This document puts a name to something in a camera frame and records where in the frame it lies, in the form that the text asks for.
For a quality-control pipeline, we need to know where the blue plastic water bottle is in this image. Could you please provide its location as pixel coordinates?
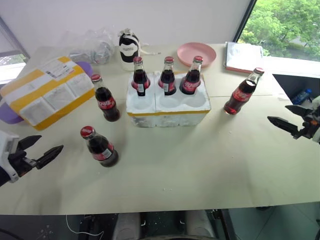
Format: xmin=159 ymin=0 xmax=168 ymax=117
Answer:
xmin=291 ymin=88 xmax=314 ymax=106

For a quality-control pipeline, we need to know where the pink round plate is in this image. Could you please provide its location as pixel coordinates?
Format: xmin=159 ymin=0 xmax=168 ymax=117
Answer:
xmin=176 ymin=42 xmax=217 ymax=69

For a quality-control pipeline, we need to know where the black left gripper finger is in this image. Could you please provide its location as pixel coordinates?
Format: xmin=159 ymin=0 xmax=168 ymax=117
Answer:
xmin=34 ymin=144 xmax=65 ymax=171
xmin=17 ymin=134 xmax=43 ymax=152

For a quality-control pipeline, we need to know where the grey rounded shape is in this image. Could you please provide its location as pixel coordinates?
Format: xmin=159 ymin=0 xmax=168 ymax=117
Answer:
xmin=112 ymin=212 xmax=142 ymax=240

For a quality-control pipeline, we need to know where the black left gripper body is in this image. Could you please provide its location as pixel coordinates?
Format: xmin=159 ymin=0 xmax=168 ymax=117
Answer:
xmin=7 ymin=149 xmax=39 ymax=178

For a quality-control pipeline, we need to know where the purple plastic plate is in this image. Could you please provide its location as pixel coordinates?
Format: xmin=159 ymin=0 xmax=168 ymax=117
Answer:
xmin=0 ymin=60 xmax=94 ymax=125

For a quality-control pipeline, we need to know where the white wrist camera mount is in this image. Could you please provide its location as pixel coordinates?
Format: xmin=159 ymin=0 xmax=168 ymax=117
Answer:
xmin=310 ymin=95 xmax=320 ymax=145
xmin=0 ymin=129 xmax=21 ymax=185

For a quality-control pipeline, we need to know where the glass cola bottle red cap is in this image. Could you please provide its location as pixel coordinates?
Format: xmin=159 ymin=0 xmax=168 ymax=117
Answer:
xmin=131 ymin=56 xmax=152 ymax=97
xmin=222 ymin=67 xmax=266 ymax=117
xmin=79 ymin=125 xmax=120 ymax=169
xmin=178 ymin=55 xmax=204 ymax=96
xmin=90 ymin=73 xmax=121 ymax=123
xmin=157 ymin=56 xmax=178 ymax=97

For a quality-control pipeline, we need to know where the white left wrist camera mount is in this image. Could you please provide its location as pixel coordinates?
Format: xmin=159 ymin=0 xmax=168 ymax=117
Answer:
xmin=0 ymin=129 xmax=21 ymax=185

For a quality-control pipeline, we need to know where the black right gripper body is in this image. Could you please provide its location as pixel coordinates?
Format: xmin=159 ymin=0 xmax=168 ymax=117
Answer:
xmin=298 ymin=109 xmax=320 ymax=140

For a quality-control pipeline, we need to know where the thin white cable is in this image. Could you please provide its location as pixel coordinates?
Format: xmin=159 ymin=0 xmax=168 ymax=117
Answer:
xmin=65 ymin=214 xmax=105 ymax=237

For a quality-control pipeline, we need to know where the black white drawstring pouch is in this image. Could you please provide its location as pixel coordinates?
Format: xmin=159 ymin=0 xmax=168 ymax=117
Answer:
xmin=117 ymin=28 xmax=164 ymax=72

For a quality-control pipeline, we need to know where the dark window frame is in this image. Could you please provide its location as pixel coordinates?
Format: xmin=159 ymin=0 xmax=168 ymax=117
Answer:
xmin=230 ymin=0 xmax=259 ymax=44

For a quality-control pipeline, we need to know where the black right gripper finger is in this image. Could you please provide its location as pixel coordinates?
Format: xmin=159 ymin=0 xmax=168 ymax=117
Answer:
xmin=267 ymin=115 xmax=305 ymax=140
xmin=284 ymin=104 xmax=315 ymax=119

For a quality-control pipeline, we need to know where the clear crumpled plastic bag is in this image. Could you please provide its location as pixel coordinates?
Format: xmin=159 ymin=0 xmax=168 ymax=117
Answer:
xmin=66 ymin=26 xmax=121 ymax=65

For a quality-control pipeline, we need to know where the black open bin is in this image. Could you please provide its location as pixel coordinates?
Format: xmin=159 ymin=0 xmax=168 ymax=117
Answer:
xmin=271 ymin=73 xmax=320 ymax=111

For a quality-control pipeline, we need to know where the white yellow taped package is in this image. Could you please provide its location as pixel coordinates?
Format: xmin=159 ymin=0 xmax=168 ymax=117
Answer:
xmin=0 ymin=55 xmax=96 ymax=132

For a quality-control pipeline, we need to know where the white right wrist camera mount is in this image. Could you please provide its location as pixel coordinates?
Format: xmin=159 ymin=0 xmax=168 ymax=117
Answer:
xmin=310 ymin=95 xmax=320 ymax=145

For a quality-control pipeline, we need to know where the white foam bottle holder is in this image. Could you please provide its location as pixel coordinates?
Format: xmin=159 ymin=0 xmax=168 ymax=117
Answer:
xmin=125 ymin=70 xmax=212 ymax=128

